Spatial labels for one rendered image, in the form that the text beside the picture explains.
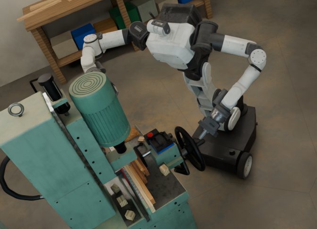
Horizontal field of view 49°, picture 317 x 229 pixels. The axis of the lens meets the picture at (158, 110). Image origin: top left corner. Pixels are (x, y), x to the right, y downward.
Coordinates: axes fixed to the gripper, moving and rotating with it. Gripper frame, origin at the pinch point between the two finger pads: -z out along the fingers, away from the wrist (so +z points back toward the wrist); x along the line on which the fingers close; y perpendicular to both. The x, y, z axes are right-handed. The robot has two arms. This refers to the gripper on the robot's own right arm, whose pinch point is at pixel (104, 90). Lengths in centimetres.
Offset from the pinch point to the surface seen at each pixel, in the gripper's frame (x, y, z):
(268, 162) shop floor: 152, 56, 0
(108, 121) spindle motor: -5.9, 4.0, -22.3
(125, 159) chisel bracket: 11.2, 29.2, -17.5
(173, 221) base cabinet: 40, 58, -36
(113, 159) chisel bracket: 5.3, 29.4, -16.3
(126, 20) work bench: 122, 21, 237
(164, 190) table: 26, 35, -36
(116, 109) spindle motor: -2.4, -1.1, -20.4
